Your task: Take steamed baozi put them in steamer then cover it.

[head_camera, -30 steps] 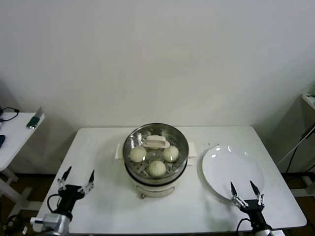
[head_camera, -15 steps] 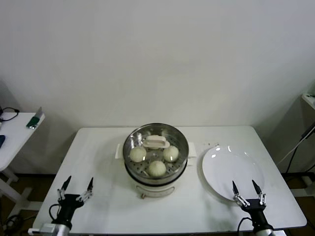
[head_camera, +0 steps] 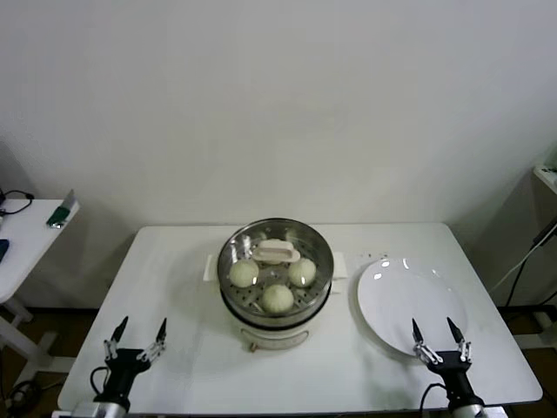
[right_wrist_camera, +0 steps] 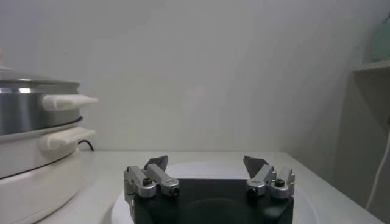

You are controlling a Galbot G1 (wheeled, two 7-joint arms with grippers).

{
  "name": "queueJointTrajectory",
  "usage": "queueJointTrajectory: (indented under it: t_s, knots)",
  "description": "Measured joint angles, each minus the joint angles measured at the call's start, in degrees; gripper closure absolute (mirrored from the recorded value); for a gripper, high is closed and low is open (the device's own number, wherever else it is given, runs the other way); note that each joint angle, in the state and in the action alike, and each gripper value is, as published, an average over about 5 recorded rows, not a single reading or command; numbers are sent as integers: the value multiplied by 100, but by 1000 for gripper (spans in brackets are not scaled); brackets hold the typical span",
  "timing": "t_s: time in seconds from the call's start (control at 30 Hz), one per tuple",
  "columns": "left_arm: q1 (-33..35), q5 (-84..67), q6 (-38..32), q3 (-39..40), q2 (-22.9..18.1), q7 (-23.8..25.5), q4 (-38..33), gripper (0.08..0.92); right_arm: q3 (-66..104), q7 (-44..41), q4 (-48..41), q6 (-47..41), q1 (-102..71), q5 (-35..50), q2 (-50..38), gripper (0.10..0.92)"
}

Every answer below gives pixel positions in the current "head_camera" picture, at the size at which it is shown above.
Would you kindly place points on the white round plate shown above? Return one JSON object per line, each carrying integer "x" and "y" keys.
{"x": 391, "y": 305}

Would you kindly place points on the white side table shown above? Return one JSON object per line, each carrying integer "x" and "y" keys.
{"x": 26, "y": 244}

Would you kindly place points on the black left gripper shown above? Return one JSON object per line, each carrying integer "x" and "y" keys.
{"x": 124, "y": 366}

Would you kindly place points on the white steamed baozi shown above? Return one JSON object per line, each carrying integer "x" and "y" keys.
{"x": 277, "y": 299}
{"x": 243, "y": 274}
{"x": 302, "y": 273}

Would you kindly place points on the round glass pot lid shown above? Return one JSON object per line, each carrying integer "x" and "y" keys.
{"x": 276, "y": 252}

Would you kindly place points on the white electric cooker pot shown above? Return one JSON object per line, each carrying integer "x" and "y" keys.
{"x": 270, "y": 337}

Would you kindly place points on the white shelf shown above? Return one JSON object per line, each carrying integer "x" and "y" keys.
{"x": 546, "y": 178}

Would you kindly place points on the steel steamer basket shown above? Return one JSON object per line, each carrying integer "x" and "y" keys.
{"x": 278, "y": 319}

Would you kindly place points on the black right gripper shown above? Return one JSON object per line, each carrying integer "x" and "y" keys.
{"x": 454, "y": 370}

